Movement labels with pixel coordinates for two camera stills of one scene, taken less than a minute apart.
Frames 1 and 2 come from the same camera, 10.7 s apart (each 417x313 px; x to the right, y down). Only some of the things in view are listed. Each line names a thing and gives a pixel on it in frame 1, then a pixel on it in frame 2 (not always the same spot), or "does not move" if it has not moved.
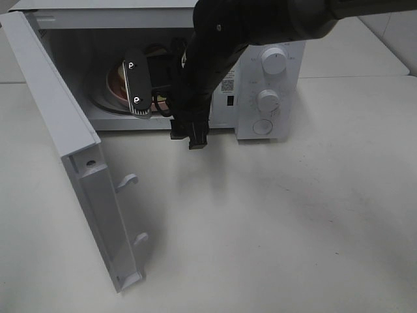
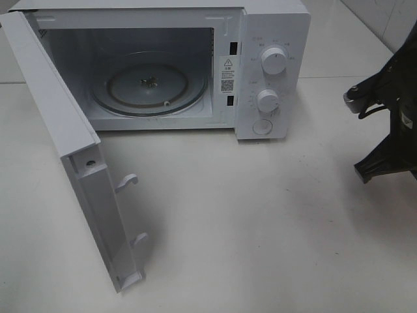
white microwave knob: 273,61 does not move
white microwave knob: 268,100 does not move
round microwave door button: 262,127 does not move
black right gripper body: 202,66 to 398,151
